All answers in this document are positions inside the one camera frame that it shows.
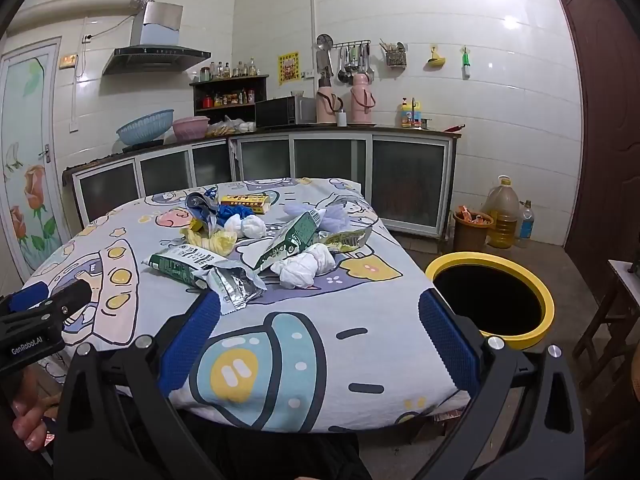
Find black microwave oven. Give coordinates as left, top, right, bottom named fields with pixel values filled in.
left=255, top=96, right=317, bottom=129

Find metal strainer ladle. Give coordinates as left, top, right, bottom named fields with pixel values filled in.
left=316, top=34, right=335, bottom=76

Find plastic bags on counter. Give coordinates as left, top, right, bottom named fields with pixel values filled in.
left=206, top=116, right=257, bottom=137

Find green carton package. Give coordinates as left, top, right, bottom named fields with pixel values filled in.
left=254, top=210, right=323, bottom=273

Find wall chopstick holder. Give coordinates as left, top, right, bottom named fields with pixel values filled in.
left=379, top=39, right=408, bottom=67

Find rack of hanging utensils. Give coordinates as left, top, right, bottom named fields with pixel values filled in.
left=332, top=40, right=373, bottom=83

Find dark wooden spice shelf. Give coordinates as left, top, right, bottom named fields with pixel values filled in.
left=189, top=75, right=270, bottom=123

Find lilac mesh bath puff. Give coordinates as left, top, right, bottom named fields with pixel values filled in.
left=284, top=202, right=351, bottom=233

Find pink thermos flask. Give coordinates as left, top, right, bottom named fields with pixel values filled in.
left=316, top=77, right=344, bottom=124
left=349, top=73, right=374, bottom=124

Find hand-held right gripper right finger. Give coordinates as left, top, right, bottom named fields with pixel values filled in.
left=415, top=290, right=586, bottom=480

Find steel range hood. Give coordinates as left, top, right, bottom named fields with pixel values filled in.
left=102, top=1, right=212, bottom=76

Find glass door kitchen cabinet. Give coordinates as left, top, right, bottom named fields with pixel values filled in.
left=62, top=127, right=458, bottom=241

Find yellow plastic bag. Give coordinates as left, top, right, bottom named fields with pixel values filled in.
left=180, top=227, right=236, bottom=256

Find blue plastic wrapper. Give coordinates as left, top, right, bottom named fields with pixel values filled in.
left=185, top=187, right=221, bottom=231

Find silver foil packet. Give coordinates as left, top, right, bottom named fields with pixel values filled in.
left=204, top=265, right=267, bottom=315

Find pink plastic basin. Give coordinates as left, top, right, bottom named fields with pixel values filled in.
left=172, top=116, right=211, bottom=142

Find large cooking oil jug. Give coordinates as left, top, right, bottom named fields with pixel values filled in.
left=482, top=176, right=521, bottom=249

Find clear water bottle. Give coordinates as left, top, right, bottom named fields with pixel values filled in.
left=517, top=200, right=536, bottom=247

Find yellow cardboard box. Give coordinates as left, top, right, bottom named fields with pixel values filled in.
left=221, top=193, right=271, bottom=213

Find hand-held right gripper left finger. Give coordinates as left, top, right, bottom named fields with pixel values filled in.
left=52, top=289, right=226, bottom=480

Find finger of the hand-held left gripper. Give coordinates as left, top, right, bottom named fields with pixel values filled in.
left=20, top=277, right=94, bottom=330
left=0, top=281, right=51, bottom=317

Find yellow wall poster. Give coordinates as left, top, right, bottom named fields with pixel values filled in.
left=278, top=51, right=300, bottom=83

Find yellow green snack packet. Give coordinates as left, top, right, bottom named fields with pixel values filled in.
left=317, top=227, right=376, bottom=256

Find white tissue ball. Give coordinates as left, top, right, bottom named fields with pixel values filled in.
left=223, top=214, right=268, bottom=239
left=270, top=242, right=337, bottom=290

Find yellow rimmed black bin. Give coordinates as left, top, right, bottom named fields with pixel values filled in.
left=425, top=251, right=556, bottom=352

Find row of condiment jars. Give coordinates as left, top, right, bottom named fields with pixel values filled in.
left=200, top=57, right=261, bottom=82

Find brown wooden door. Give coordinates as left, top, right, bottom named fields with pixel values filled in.
left=542, top=0, right=640, bottom=271

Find blue plastic basket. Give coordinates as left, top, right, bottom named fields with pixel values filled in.
left=116, top=109, right=175, bottom=146

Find wooden stool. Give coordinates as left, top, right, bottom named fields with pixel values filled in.
left=572, top=259, right=640, bottom=391

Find silver exhaust duct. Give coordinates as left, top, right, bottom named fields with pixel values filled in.
left=10, top=0, right=151, bottom=36

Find brown waste bin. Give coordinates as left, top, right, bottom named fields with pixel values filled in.
left=452, top=209, right=495, bottom=257

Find person's left hand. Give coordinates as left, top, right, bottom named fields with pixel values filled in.
left=11, top=366, right=62, bottom=453

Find cartoon printed blanket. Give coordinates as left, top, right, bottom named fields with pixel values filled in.
left=22, top=176, right=473, bottom=433

